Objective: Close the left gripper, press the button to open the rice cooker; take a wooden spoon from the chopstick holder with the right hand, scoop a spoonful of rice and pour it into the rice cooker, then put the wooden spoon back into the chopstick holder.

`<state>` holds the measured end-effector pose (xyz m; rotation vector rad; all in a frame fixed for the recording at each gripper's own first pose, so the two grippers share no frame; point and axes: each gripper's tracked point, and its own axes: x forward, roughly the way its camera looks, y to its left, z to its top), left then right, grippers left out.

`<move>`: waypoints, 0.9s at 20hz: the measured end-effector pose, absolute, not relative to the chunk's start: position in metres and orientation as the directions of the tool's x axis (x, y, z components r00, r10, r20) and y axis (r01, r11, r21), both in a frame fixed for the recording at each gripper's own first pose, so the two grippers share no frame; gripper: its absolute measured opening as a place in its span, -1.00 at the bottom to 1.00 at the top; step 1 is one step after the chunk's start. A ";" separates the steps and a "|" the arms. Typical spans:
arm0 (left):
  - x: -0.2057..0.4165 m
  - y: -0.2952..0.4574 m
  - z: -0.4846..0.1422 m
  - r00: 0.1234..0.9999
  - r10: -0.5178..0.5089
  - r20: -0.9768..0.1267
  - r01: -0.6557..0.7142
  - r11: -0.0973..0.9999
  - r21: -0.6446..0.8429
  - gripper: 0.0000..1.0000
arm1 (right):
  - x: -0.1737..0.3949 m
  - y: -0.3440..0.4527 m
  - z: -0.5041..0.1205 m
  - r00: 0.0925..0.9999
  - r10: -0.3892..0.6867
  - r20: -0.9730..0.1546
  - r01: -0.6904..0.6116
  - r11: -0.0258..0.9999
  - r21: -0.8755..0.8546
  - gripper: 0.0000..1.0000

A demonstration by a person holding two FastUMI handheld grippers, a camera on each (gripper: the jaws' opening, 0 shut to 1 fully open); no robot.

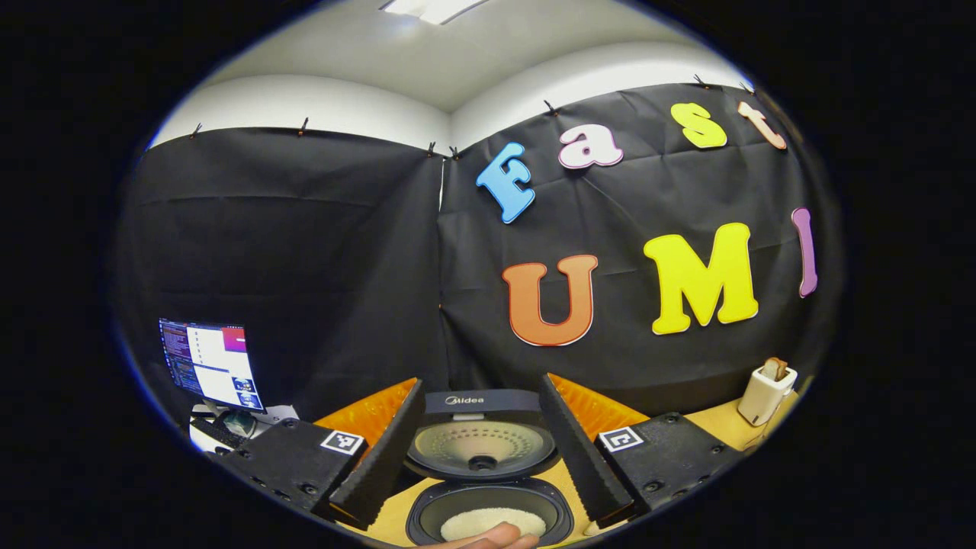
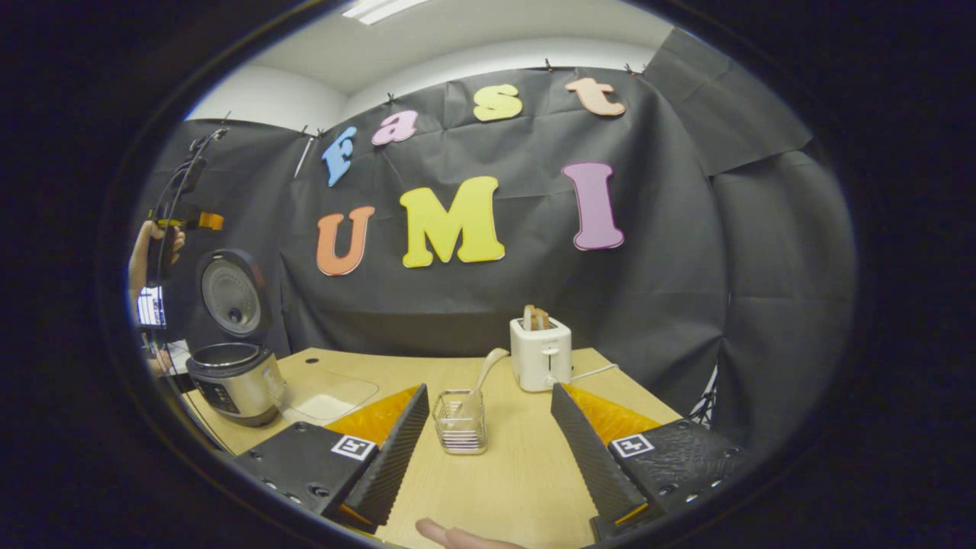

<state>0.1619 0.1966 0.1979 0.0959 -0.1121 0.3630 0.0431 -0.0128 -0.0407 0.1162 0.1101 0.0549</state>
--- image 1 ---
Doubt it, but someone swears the white rice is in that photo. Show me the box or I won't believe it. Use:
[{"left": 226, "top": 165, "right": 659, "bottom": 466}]
[{"left": 440, "top": 507, "right": 547, "bottom": 542}]

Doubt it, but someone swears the computer monitor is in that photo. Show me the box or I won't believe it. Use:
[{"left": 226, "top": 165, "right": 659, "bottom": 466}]
[{"left": 159, "top": 318, "right": 266, "bottom": 414}]

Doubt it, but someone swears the white side table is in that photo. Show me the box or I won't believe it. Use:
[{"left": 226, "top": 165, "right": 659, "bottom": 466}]
[{"left": 189, "top": 403, "right": 302, "bottom": 454}]

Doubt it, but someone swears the white toaster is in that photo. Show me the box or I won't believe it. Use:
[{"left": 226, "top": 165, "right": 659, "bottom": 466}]
[{"left": 737, "top": 364, "right": 798, "bottom": 426}]

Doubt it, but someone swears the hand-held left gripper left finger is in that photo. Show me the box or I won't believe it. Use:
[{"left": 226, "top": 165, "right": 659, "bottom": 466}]
[{"left": 221, "top": 375, "right": 428, "bottom": 531}]

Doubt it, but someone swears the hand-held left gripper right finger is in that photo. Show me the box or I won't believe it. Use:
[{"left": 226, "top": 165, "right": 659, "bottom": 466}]
[{"left": 538, "top": 372, "right": 744, "bottom": 527}]

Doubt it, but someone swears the ceiling light panel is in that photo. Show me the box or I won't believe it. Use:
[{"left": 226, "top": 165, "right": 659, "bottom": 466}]
[{"left": 379, "top": 0, "right": 489, "bottom": 26}]

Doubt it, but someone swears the black keyboard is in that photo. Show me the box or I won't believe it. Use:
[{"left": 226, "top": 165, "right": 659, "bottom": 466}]
[{"left": 192, "top": 418, "right": 245, "bottom": 451}]

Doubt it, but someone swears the black and silver rice cooker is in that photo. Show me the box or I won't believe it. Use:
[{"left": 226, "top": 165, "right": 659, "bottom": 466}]
[{"left": 404, "top": 389, "right": 574, "bottom": 547}]

